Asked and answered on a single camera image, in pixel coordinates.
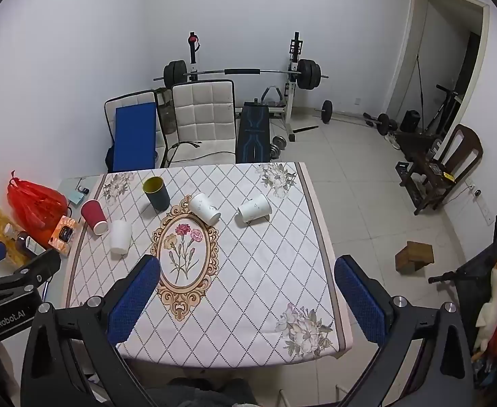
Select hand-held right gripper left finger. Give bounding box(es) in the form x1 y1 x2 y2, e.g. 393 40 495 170
20 254 164 407

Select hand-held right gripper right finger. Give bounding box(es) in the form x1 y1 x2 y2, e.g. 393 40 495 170
334 255 475 407

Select plain white cup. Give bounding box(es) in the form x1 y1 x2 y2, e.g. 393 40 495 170
110 219 133 256

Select red paper cup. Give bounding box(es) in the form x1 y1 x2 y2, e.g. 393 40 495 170
81 200 109 236

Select dark green cup yellow inside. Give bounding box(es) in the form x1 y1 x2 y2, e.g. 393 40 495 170
142 176 171 212

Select white speckled cup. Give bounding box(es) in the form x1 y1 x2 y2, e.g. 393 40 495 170
236 194 272 224
188 193 223 225

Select yellow plastic bag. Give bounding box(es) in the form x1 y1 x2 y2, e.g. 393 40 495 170
0 209 34 264

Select dark bottle white label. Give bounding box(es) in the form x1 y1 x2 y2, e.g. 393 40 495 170
4 223 48 260

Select orange tissue packet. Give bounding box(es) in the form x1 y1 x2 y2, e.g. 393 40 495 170
47 216 82 257

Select red plastic bag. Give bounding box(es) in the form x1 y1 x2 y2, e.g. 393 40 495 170
6 171 70 243

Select wooden block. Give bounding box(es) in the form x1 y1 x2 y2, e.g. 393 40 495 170
394 240 435 273

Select small teal packet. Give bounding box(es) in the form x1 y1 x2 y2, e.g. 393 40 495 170
67 186 90 205

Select floral diamond-pattern tablecloth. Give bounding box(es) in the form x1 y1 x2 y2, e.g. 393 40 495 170
64 162 354 369

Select person's dark trousers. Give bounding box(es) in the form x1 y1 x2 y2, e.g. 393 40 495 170
150 376 258 407

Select white duck toy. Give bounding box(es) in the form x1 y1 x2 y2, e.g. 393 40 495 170
472 256 497 359

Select blue padded board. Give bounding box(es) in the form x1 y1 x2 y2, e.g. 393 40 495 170
112 102 158 174

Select chrome dumbbells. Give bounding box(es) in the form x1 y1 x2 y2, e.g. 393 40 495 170
270 135 289 160

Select black dumbbell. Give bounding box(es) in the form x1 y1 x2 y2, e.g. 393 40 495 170
363 113 399 133

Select dark wooden chair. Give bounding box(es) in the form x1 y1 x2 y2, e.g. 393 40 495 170
394 124 484 216

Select black speaker box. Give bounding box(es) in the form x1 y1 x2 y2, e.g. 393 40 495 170
401 110 421 133

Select short bar with black plate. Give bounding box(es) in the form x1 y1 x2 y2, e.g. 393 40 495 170
314 99 382 125

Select white chair black trim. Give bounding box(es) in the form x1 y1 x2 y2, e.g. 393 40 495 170
104 90 167 174

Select black bench pad blue pattern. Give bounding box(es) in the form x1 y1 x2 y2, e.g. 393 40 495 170
235 100 272 164

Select white quilted chair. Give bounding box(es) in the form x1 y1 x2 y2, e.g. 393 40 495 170
169 80 238 167

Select black kick scooter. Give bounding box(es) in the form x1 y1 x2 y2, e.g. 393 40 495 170
426 84 462 135

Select white weight bench rack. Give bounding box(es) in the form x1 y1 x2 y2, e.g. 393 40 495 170
184 31 319 142

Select barbell with black plates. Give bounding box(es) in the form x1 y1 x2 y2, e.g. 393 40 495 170
153 60 329 91

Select black cable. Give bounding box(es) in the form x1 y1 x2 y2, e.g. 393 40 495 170
165 139 203 167

